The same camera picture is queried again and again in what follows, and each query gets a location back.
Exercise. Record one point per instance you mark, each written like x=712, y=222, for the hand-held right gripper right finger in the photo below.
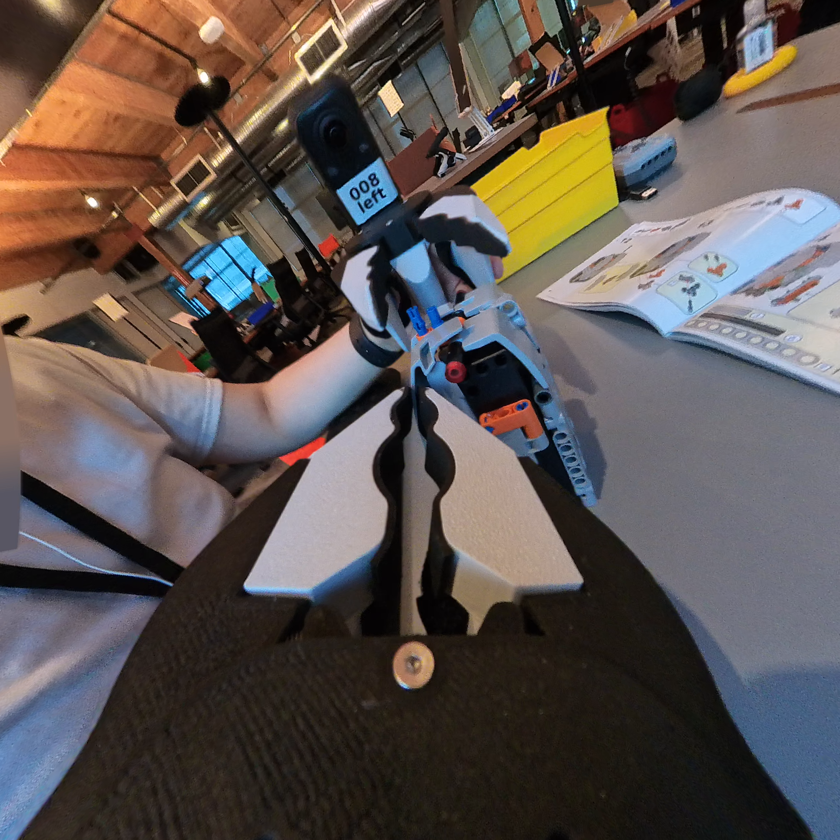
x=512, y=525

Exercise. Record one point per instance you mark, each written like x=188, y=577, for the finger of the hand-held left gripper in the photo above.
x=358, y=282
x=472, y=216

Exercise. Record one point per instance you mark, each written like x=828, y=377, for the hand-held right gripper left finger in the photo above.
x=315, y=525

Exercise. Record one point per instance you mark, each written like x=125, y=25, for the grey brick robot model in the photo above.
x=492, y=328

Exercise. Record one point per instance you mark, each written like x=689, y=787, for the person's left forearm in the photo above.
x=295, y=407

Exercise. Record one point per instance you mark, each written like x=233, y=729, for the black wristband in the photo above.
x=374, y=354

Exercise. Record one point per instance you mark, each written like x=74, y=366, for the yellow plastic bin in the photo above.
x=558, y=184

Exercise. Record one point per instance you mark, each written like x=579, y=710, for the black light stand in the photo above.
x=200, y=102

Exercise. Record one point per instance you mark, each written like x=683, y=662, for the black usb dongle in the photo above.
x=642, y=193

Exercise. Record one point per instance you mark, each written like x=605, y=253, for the grey brick hub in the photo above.
x=643, y=161

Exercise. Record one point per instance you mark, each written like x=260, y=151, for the red bag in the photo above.
x=640, y=111

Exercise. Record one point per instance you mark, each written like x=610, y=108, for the open instruction booklet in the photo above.
x=656, y=308

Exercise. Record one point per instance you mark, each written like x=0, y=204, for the black pouch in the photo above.
x=697, y=95

